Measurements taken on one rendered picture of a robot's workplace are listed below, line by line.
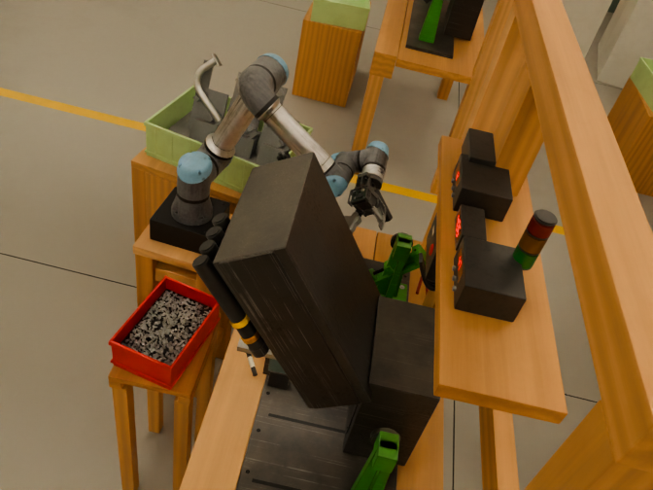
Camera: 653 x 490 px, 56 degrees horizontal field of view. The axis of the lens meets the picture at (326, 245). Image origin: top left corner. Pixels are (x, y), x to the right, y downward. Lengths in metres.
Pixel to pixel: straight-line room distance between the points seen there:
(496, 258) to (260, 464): 0.84
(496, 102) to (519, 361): 1.01
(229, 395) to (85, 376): 1.27
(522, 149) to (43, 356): 2.30
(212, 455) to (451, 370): 0.79
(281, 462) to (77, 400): 1.39
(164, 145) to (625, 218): 2.10
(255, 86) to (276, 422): 1.00
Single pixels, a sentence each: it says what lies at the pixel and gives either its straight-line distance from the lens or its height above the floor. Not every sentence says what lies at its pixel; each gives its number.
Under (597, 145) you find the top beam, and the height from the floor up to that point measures 1.94.
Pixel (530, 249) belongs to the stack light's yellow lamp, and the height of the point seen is 1.66.
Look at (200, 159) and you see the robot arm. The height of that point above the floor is 1.17.
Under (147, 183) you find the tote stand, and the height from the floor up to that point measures 0.70.
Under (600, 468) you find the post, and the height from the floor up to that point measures 1.82.
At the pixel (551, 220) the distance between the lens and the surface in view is 1.34.
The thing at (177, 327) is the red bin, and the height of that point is 0.87.
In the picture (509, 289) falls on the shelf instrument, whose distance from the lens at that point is 1.32.
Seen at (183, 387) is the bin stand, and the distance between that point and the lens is 1.99.
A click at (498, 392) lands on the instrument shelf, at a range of 1.24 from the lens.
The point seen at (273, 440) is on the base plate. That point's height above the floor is 0.90.
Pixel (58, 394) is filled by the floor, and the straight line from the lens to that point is 2.99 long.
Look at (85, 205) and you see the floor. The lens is 3.84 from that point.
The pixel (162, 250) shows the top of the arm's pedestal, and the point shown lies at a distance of 2.31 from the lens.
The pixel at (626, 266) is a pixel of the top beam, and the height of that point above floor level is 1.94.
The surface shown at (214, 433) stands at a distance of 1.80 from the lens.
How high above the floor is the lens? 2.46
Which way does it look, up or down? 42 degrees down
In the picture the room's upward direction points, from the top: 14 degrees clockwise
